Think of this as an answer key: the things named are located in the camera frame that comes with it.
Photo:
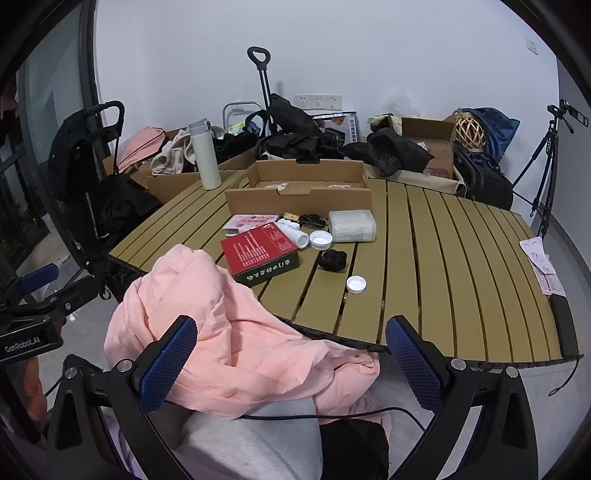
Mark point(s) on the red box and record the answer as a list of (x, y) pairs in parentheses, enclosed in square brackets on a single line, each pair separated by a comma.
[(258, 251)]

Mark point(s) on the black blue backpack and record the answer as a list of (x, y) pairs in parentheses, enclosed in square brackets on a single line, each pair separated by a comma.
[(244, 131)]

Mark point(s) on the blue bag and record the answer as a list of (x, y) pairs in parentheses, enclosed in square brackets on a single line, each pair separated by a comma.
[(498, 129)]

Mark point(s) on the person's left hand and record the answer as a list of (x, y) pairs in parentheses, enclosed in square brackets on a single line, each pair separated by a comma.
[(34, 387)]

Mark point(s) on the large cardboard box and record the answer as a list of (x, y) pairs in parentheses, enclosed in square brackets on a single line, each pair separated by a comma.
[(161, 187)]

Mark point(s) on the clear plastic box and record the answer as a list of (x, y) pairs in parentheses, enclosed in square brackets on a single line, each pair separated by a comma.
[(353, 226)]

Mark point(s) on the white stool frame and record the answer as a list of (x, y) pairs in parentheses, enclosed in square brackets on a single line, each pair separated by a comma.
[(231, 110)]

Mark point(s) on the pink jacket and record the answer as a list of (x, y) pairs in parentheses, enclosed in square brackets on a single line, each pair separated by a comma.
[(221, 332)]

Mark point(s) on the wall switch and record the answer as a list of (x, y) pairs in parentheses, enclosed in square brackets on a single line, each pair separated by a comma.
[(533, 46)]

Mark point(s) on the white wrappers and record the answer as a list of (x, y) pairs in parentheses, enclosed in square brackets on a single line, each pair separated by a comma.
[(293, 233)]

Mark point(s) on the pink bag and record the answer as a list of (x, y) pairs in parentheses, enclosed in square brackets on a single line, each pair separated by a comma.
[(141, 145)]

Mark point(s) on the beige cloth bag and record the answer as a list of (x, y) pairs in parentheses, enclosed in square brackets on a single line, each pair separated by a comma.
[(429, 182)]

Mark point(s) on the black item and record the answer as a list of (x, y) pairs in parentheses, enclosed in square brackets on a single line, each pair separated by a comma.
[(333, 261)]

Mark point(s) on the cardboard box with print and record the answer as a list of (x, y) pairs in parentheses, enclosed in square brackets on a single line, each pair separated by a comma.
[(429, 150)]

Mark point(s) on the white bottle cap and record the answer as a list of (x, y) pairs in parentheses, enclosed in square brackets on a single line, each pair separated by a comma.
[(320, 240), (356, 284)]

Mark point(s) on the black jacket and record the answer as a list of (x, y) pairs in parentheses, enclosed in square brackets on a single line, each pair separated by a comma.
[(388, 150)]

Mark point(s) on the black tripod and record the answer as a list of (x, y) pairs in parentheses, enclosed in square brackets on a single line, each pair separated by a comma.
[(547, 157)]

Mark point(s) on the black cloth pile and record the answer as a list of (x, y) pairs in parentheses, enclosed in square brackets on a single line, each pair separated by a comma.
[(295, 145)]

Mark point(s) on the black flat case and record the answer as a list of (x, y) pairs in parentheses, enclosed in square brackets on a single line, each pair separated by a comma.
[(565, 323)]

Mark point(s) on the black suitcase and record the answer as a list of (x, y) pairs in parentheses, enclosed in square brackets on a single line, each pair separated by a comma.
[(485, 182)]

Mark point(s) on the dark cloth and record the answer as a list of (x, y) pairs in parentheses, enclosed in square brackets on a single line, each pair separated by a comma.
[(353, 450)]

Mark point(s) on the small brown eraser box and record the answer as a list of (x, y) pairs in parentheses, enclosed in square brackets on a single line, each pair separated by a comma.
[(291, 216)]

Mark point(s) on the white cloth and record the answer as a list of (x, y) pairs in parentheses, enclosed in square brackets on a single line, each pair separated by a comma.
[(178, 152)]

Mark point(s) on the cardboard tray box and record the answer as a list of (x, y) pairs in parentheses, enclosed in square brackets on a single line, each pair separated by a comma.
[(300, 196)]

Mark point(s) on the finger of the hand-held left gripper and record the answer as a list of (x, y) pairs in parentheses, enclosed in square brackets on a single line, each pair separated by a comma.
[(69, 300), (39, 277)]

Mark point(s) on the pink white paper sheets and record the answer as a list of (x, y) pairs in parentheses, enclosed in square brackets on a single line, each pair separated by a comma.
[(540, 263)]

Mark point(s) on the white thermos bottle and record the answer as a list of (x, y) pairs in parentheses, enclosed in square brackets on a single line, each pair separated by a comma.
[(203, 154)]

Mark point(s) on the printed appliance box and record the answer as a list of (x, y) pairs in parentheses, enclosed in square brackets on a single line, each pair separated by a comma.
[(337, 122)]

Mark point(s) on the black framed glass door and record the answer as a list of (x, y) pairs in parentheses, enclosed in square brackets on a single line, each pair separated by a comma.
[(51, 69)]

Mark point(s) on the wicker basket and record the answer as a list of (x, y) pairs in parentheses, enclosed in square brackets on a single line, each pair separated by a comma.
[(468, 131)]

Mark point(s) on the wall sockets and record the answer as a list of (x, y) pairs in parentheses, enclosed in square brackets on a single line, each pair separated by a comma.
[(318, 100)]

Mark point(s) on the black stroller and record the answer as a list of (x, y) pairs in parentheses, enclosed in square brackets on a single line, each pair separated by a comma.
[(83, 147)]

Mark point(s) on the pink white flat box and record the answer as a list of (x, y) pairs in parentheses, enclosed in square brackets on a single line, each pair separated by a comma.
[(249, 221)]

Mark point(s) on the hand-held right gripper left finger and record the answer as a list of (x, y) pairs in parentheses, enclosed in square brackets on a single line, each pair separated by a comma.
[(168, 364)]

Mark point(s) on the beige cloth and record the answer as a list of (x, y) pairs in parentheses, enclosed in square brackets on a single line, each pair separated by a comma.
[(392, 121)]

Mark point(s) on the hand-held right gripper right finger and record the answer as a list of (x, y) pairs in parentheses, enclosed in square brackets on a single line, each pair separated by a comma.
[(413, 364)]

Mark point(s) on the black bag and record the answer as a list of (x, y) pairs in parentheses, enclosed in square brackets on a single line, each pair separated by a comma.
[(288, 115)]

